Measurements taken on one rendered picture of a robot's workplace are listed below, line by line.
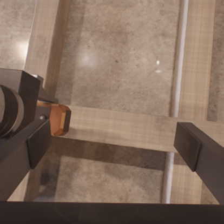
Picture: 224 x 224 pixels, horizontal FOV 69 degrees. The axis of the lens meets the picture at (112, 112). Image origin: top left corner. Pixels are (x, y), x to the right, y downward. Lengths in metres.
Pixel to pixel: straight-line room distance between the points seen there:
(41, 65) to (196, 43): 0.59
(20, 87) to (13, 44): 0.70
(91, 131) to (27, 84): 0.27
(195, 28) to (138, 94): 0.31
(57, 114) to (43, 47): 0.42
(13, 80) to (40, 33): 0.51
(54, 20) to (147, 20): 0.39
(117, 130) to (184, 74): 0.32
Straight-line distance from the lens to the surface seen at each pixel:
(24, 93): 0.28
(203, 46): 0.70
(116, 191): 0.72
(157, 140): 0.49
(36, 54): 0.74
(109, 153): 0.69
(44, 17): 0.81
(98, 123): 0.49
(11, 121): 0.24
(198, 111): 0.63
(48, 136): 0.16
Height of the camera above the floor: 0.68
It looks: 81 degrees down
